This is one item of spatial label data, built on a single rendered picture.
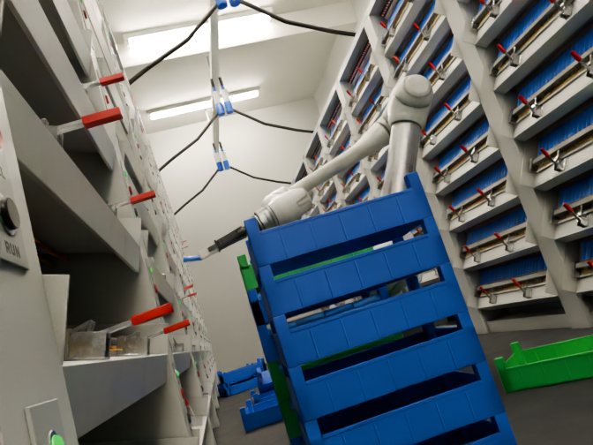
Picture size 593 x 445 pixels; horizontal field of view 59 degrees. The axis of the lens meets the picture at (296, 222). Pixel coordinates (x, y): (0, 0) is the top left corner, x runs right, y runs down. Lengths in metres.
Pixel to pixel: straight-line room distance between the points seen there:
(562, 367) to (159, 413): 0.88
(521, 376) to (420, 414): 0.55
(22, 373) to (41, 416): 0.02
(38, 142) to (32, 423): 0.24
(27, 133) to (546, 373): 1.19
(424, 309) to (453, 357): 0.08
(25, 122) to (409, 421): 0.66
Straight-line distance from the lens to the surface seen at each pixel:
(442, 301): 0.87
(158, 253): 1.65
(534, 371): 1.37
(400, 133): 1.84
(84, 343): 0.47
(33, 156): 0.44
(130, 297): 0.93
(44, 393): 0.29
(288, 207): 1.85
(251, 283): 1.16
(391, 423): 0.85
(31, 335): 0.29
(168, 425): 0.93
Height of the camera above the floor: 0.30
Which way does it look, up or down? 10 degrees up
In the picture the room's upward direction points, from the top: 18 degrees counter-clockwise
